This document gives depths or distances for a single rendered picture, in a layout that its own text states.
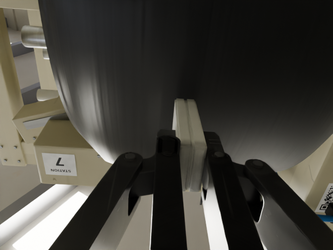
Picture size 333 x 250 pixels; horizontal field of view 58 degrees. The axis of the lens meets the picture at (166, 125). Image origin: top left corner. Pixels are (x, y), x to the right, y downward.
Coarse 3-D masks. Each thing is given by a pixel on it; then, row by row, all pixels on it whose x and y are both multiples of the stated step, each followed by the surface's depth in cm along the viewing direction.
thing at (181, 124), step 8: (176, 104) 21; (184, 104) 21; (176, 112) 20; (184, 112) 19; (176, 120) 18; (184, 120) 18; (176, 128) 18; (184, 128) 17; (176, 136) 17; (184, 136) 16; (184, 144) 16; (184, 152) 16; (184, 160) 16; (184, 168) 16; (184, 176) 16; (184, 184) 16
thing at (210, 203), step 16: (208, 160) 15; (224, 160) 15; (224, 176) 14; (208, 192) 14; (224, 192) 13; (240, 192) 13; (208, 208) 14; (224, 208) 12; (240, 208) 12; (208, 224) 14; (224, 224) 11; (240, 224) 11; (224, 240) 10; (240, 240) 10; (256, 240) 10
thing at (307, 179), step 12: (324, 144) 50; (312, 156) 54; (324, 156) 50; (300, 168) 58; (312, 168) 54; (324, 168) 51; (288, 180) 63; (300, 180) 58; (312, 180) 54; (324, 180) 53; (300, 192) 58; (312, 192) 55; (324, 192) 54; (312, 204) 56
